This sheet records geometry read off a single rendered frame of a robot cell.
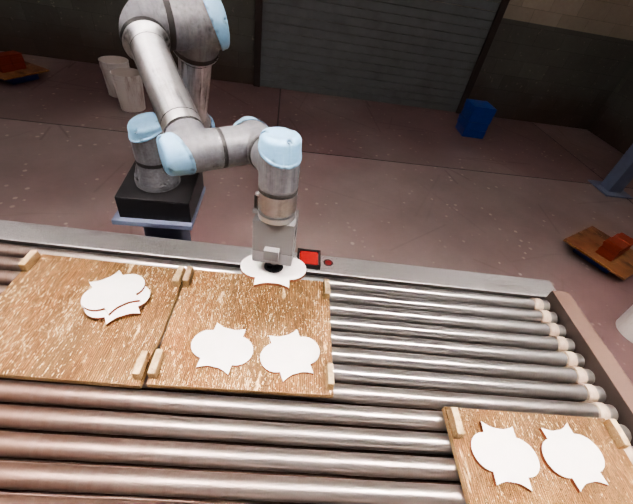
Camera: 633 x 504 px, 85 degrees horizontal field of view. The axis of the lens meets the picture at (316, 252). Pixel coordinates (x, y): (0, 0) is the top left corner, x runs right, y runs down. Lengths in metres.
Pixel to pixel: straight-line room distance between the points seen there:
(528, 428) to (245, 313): 0.72
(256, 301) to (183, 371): 0.26
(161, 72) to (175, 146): 0.19
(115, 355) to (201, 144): 0.52
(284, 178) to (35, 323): 0.70
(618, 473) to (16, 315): 1.40
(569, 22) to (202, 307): 6.15
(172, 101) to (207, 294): 0.50
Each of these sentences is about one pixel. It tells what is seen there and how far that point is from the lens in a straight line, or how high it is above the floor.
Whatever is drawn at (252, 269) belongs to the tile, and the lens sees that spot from 0.78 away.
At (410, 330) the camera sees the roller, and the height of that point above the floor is 0.92.
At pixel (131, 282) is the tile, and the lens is 1.03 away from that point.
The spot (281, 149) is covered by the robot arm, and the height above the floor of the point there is 1.42.
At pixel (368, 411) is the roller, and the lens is 0.88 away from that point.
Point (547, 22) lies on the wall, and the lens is 6.35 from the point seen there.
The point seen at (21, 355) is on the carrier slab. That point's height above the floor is 0.94.
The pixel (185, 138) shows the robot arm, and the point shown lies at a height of 1.40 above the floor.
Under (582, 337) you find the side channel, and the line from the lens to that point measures 1.30.
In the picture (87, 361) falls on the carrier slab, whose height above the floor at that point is 0.94.
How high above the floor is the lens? 1.69
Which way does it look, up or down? 42 degrees down
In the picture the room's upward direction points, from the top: 11 degrees clockwise
